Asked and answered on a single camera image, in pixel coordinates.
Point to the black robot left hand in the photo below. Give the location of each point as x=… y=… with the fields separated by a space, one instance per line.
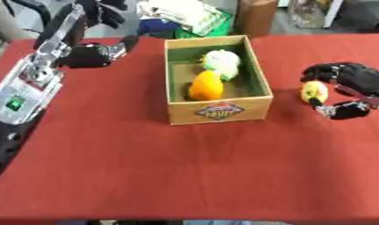
x=87 y=55

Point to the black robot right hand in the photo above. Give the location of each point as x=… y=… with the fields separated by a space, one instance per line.
x=364 y=79

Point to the yellow toy fruit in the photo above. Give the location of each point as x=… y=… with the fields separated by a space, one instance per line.
x=314 y=91

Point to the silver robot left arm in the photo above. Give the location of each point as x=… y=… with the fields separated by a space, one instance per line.
x=24 y=88

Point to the tan cardboard box green inside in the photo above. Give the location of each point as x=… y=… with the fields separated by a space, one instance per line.
x=220 y=112

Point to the blue bag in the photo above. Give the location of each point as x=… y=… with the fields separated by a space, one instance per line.
x=155 y=27

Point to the clear plastic container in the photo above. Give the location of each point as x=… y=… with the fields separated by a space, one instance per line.
x=309 y=13

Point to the white folded cloth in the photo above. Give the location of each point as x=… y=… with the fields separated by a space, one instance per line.
x=179 y=11

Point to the orange toy fruit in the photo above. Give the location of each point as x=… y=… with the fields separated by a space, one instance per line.
x=206 y=86

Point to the brown upright bag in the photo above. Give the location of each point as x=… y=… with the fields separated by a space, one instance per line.
x=255 y=17

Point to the white green toy cabbage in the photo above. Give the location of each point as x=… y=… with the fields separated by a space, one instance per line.
x=222 y=62

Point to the green crate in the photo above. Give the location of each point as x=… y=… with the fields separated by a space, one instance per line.
x=220 y=29

